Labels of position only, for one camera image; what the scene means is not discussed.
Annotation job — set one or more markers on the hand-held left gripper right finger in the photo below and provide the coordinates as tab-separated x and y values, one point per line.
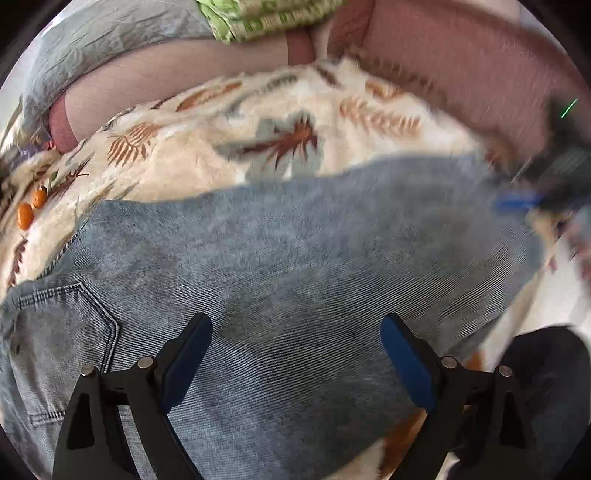
408	364

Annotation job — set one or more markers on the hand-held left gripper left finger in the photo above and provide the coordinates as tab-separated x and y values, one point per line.
184	360

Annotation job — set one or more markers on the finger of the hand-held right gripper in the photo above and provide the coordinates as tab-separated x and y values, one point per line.
519	203

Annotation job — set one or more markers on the blue denim pants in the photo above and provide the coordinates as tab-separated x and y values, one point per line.
286	258

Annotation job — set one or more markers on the person's dark clothing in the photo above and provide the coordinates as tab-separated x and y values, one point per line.
554	364

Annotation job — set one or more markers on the pink pillow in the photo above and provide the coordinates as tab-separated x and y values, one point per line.
461	60

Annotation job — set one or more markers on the leaf print fleece blanket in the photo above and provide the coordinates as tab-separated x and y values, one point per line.
207	152

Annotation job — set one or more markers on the green patterned cloth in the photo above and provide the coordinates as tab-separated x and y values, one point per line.
258	18

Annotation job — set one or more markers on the grey crinkled pillow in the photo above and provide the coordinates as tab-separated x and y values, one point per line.
115	32

